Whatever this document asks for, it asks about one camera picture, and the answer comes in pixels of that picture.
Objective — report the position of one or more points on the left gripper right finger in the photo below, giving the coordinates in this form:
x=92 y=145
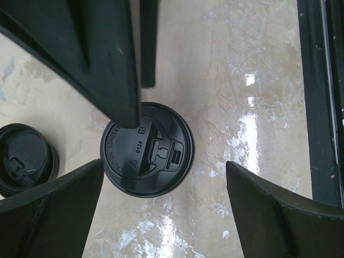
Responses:
x=274 y=222

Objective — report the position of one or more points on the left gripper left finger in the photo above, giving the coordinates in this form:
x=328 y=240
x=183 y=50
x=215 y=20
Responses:
x=52 y=219

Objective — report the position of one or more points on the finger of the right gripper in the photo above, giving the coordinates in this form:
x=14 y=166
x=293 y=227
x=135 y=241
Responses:
x=149 y=13
x=88 y=43

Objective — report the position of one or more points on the black cup lid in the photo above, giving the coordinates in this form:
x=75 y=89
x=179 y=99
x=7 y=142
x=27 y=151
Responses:
x=152 y=159
x=27 y=159

